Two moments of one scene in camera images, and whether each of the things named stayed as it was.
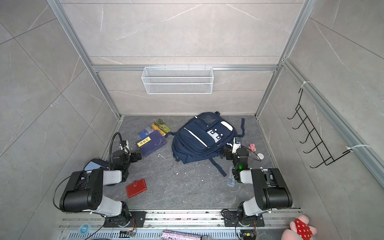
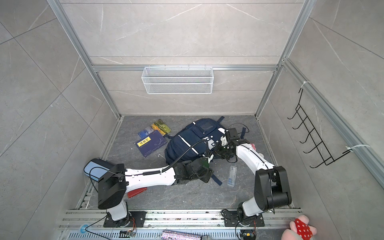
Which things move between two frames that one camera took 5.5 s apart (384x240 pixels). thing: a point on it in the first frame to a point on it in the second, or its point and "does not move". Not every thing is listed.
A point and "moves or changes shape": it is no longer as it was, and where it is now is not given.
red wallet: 137,187 does not move
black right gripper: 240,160 to 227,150
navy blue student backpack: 204,137 moves or changes shape
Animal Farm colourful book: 158,125 does not move
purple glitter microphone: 173,235 does not move
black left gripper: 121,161 to 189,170
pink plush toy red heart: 299,229 does not move
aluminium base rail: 209,224 does not move
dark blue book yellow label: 150,144 does not move
